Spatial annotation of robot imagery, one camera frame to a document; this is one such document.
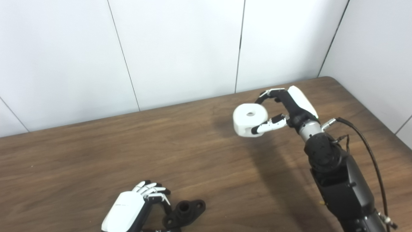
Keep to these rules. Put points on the round white piece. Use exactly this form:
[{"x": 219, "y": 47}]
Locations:
[{"x": 246, "y": 124}]

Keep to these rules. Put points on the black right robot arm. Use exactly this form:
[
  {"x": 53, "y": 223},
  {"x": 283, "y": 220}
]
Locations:
[{"x": 341, "y": 183}]

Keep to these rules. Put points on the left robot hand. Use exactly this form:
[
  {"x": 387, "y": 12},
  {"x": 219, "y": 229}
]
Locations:
[{"x": 127, "y": 209}]

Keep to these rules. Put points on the black flanged holder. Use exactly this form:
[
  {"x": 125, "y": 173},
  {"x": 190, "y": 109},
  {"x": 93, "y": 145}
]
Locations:
[{"x": 185, "y": 211}]

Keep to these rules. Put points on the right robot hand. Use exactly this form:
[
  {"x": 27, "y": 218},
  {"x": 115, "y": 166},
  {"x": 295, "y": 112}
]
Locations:
[{"x": 299, "y": 106}]

